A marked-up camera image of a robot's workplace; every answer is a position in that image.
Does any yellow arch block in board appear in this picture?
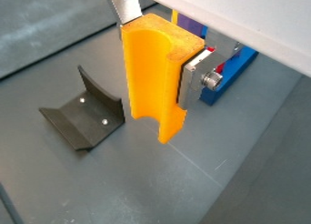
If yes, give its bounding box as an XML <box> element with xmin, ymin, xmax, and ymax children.
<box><xmin>170</xmin><ymin>10</ymin><xmax>178</xmax><ymax>25</ymax></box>

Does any blue shape sorter board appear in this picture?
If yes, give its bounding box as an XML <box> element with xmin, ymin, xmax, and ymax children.
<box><xmin>200</xmin><ymin>27</ymin><xmax>257</xmax><ymax>106</ymax></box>

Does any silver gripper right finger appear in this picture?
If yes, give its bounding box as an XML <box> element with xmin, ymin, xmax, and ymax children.
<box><xmin>176</xmin><ymin>28</ymin><xmax>245</xmax><ymax>111</ymax></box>

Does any purple pentagon block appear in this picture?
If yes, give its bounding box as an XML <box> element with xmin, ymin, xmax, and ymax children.
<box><xmin>177</xmin><ymin>14</ymin><xmax>204</xmax><ymax>37</ymax></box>

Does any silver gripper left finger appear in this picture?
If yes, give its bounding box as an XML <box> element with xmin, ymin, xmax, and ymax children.
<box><xmin>109</xmin><ymin>0</ymin><xmax>141</xmax><ymax>25</ymax></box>

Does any red hexagon block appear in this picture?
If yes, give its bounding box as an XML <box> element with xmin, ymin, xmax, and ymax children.
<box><xmin>206</xmin><ymin>46</ymin><xmax>224</xmax><ymax>74</ymax></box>

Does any orange arch block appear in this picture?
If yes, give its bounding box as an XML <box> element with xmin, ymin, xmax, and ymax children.
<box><xmin>121</xmin><ymin>14</ymin><xmax>204</xmax><ymax>143</ymax></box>

